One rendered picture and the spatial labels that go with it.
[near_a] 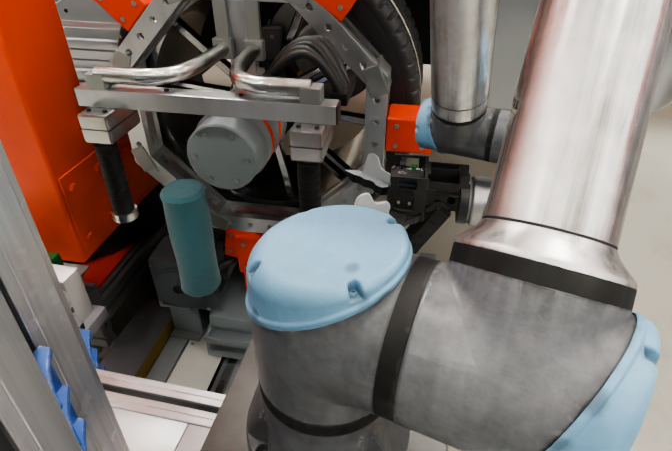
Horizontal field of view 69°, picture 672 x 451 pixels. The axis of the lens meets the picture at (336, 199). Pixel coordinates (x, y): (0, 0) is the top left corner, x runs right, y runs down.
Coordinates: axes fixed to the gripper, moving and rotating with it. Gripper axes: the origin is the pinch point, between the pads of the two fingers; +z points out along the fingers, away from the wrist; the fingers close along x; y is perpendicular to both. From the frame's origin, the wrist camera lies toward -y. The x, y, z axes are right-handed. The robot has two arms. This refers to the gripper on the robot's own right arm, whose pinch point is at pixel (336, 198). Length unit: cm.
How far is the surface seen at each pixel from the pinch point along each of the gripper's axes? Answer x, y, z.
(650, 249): -110, -83, -109
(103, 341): -17, -68, 71
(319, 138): 1.5, 11.2, 2.1
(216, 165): -6.0, 0.6, 22.3
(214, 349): -22, -71, 40
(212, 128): -6.0, 7.6, 22.0
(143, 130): -20.5, -1.4, 44.4
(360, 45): -20.9, 18.3, -0.6
